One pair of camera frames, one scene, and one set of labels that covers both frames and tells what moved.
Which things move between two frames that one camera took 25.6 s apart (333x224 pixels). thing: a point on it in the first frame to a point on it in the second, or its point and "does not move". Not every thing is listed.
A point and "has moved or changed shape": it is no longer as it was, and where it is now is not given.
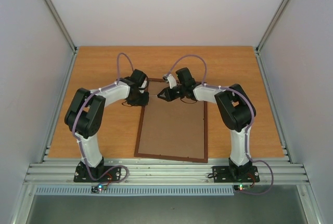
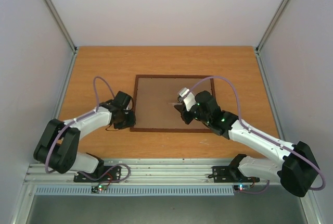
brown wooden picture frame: x=175 y=129 has moved or changed shape
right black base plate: x=236 y=174 does not move
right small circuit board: x=240 y=187 does not move
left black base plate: x=81 y=174 does not move
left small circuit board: x=96 y=188 does not move
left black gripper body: x=140 y=100 to x=126 y=122
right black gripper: x=171 y=94 to x=186 y=113
